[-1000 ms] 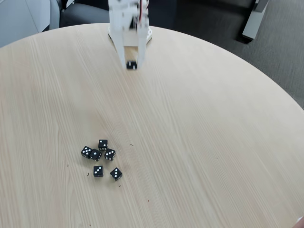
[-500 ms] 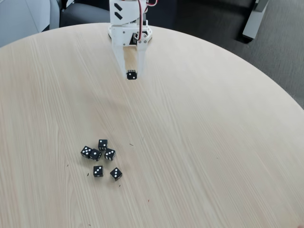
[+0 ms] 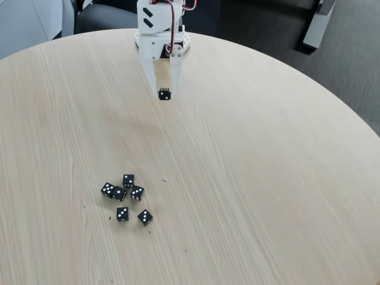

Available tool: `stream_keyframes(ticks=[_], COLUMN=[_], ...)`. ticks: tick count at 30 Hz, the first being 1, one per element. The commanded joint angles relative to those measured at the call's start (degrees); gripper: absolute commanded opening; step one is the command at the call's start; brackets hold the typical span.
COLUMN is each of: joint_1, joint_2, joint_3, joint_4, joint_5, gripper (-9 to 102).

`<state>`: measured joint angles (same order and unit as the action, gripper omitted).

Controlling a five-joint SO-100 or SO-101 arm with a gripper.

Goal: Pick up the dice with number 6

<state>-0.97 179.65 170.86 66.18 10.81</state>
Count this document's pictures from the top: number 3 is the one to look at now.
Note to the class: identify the black dice white pips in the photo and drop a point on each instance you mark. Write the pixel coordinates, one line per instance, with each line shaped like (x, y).
(108, 188)
(129, 180)
(123, 213)
(137, 192)
(164, 94)
(119, 193)
(145, 217)

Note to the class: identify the dark grey chair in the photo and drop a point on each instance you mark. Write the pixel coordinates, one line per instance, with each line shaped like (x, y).
(107, 19)

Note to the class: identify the black upholstered seat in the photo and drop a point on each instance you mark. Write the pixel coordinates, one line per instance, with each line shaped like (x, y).
(261, 20)

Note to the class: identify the white panel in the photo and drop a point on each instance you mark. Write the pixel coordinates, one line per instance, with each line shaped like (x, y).
(26, 23)

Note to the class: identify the grey desk leg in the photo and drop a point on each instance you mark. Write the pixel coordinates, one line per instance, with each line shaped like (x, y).
(317, 26)

